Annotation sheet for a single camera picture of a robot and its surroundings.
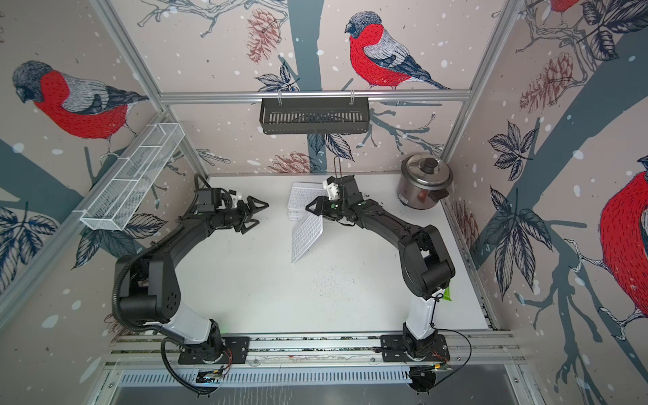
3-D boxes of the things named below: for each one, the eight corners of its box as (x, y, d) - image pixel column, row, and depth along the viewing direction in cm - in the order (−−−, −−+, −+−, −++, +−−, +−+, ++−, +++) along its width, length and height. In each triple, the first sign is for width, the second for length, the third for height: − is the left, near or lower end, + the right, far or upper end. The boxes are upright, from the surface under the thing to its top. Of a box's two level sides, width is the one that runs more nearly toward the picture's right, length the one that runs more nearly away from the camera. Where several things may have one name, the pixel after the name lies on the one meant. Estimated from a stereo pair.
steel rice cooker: (393, 206, 110) (403, 174, 94) (398, 182, 119) (407, 150, 103) (437, 216, 106) (455, 184, 91) (438, 190, 115) (454, 158, 100)
